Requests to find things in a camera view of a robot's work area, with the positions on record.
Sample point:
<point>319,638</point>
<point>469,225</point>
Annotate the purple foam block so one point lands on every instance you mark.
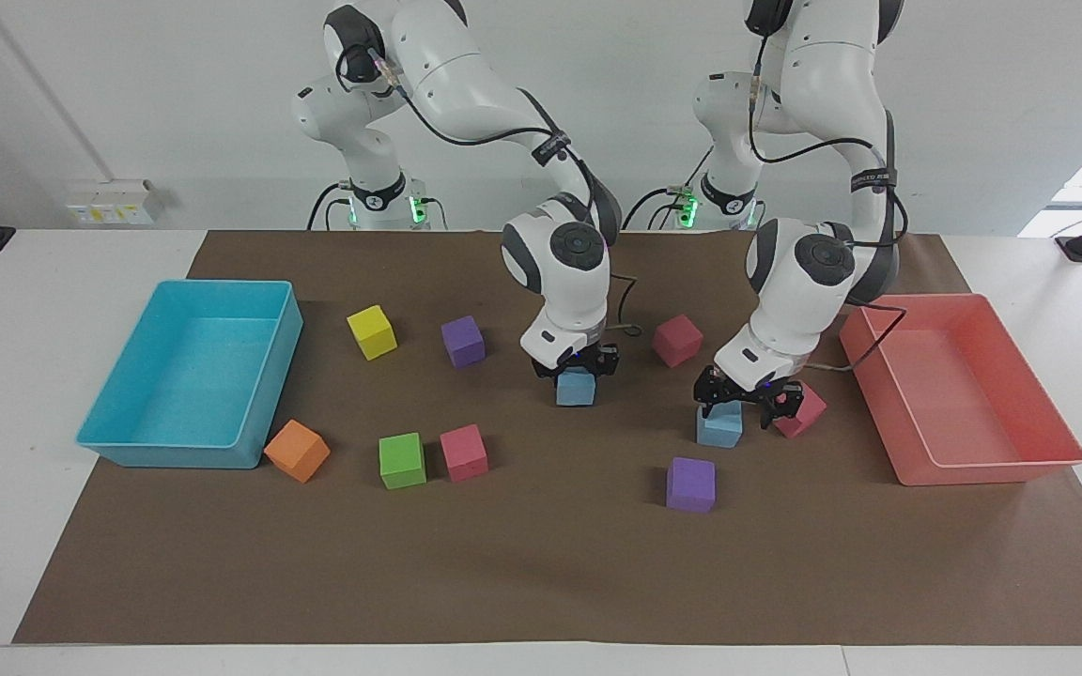
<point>691,485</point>
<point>463,341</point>

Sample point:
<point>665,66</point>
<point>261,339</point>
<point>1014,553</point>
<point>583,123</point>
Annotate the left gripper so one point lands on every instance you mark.
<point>749,391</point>

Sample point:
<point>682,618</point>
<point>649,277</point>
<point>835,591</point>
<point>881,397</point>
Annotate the white wall socket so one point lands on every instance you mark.
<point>114,202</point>

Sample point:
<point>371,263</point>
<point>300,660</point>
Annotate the orange foam block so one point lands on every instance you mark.
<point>297,452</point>

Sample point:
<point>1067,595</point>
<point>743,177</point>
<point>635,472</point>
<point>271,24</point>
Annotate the blue plastic bin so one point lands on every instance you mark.
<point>189,376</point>

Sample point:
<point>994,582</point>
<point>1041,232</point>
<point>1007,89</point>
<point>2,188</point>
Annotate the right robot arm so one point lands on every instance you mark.
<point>466,66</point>

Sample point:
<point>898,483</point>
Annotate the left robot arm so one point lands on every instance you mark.
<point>832,84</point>

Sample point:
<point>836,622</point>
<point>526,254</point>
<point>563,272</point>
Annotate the red foam block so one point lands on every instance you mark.
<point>809,411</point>
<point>464,453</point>
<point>677,340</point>

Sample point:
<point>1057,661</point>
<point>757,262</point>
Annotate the blue foam block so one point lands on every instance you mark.
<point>719,428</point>
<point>576,389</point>

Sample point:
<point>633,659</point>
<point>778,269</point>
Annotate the red plastic bin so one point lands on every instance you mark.
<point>959,390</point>

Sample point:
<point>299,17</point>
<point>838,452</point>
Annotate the green foam block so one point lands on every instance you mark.
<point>402,461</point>

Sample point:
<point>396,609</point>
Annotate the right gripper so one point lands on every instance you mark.
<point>577,361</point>

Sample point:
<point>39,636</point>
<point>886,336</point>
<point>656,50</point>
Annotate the yellow foam block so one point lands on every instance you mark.
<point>372,332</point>

